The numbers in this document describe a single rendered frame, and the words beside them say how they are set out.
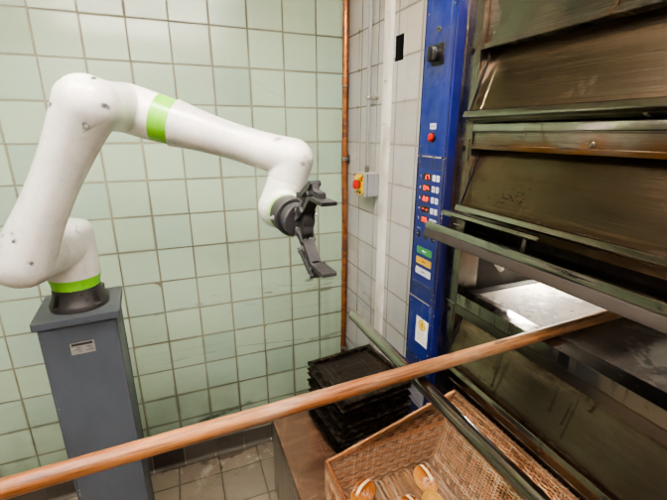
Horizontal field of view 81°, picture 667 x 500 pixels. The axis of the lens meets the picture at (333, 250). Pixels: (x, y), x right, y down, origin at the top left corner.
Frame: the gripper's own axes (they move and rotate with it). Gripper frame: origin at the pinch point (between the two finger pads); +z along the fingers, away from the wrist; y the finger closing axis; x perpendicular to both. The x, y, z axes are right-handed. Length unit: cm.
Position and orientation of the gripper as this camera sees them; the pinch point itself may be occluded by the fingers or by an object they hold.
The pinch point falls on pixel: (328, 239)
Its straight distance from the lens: 73.1
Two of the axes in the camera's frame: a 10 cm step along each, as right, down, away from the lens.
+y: 0.0, 9.6, 2.9
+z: 3.9, 2.7, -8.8
